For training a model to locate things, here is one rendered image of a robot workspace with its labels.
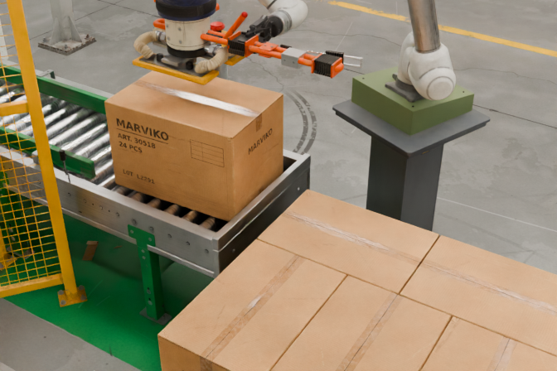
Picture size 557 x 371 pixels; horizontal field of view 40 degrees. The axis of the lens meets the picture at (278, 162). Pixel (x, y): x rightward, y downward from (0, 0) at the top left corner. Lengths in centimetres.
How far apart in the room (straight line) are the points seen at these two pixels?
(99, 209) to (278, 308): 97
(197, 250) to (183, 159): 36
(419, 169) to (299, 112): 163
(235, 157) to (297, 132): 187
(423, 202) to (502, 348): 115
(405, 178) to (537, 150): 152
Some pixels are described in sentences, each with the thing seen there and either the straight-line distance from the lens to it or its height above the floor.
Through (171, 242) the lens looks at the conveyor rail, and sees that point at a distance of 303.
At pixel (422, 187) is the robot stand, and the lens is 353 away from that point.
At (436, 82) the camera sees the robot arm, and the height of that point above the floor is 105.
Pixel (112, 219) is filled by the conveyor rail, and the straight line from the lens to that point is 321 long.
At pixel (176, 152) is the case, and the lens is 299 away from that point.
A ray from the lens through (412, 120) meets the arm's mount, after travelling 319.
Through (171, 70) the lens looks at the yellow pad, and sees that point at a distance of 289.
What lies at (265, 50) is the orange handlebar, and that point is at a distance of 274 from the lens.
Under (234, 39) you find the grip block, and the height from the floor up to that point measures 125.
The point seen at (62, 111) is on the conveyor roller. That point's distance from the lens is 394.
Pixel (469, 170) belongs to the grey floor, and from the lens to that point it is 446.
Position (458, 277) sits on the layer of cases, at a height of 54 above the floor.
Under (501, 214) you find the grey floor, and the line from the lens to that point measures 414.
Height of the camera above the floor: 237
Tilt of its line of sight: 33 degrees down
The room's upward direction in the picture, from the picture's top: straight up
